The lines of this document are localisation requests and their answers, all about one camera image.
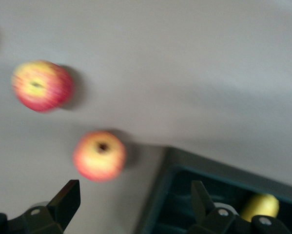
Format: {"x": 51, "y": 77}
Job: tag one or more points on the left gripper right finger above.
{"x": 221, "y": 221}

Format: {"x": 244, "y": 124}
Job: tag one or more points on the yellow banana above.
{"x": 260, "y": 206}

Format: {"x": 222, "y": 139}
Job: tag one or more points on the red pomegranate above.
{"x": 99, "y": 157}

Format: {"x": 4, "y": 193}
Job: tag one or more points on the table cover sheet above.
{"x": 184, "y": 73}

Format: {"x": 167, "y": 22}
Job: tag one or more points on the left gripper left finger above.
{"x": 38, "y": 221}

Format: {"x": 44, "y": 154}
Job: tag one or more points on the black rectangular plastic box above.
{"x": 233, "y": 175}

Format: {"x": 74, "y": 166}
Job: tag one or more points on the red yellow striped apple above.
{"x": 42, "y": 85}

